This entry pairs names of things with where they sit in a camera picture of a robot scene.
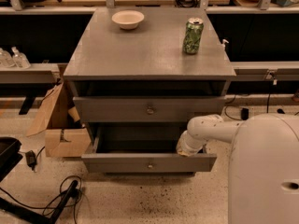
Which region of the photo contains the black bin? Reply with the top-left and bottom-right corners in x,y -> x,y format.
0,137 -> 22,182

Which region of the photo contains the black power adapter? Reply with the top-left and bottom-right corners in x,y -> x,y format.
241,108 -> 249,120
25,150 -> 36,170

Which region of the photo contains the small white pump bottle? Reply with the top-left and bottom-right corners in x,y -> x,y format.
221,39 -> 229,49

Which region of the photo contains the clear sanitizer bottle left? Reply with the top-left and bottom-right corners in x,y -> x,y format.
0,48 -> 15,67

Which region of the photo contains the clear sanitizer bottle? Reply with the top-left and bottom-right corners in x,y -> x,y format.
0,48 -> 15,67
12,47 -> 31,69

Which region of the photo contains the grey drawer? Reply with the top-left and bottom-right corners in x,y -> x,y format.
74,96 -> 224,122
82,123 -> 217,174

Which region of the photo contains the black stand base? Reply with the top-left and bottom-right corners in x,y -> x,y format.
0,180 -> 79,224

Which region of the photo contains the open cardboard box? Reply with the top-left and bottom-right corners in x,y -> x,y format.
26,83 -> 91,158

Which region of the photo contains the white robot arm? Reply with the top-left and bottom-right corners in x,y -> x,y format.
177,113 -> 299,224

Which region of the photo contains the grey top drawer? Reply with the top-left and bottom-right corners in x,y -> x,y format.
74,96 -> 224,122

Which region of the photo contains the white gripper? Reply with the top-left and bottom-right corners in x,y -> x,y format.
176,131 -> 206,157

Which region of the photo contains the green soda can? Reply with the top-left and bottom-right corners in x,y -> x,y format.
182,18 -> 204,54

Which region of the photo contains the white paper bowl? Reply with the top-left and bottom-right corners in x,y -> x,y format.
112,10 -> 145,30

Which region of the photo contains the black power adapter left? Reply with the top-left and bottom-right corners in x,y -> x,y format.
25,150 -> 36,170

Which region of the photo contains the clear sanitizer bottle right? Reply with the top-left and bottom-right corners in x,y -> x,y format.
12,47 -> 31,69

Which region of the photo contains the black power adapter right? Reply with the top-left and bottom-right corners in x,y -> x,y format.
241,108 -> 249,120

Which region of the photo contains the black floor cable left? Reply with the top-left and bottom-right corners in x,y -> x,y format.
0,175 -> 84,224

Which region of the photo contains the grey wooden drawer cabinet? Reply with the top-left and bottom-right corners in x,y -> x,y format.
63,7 -> 237,176

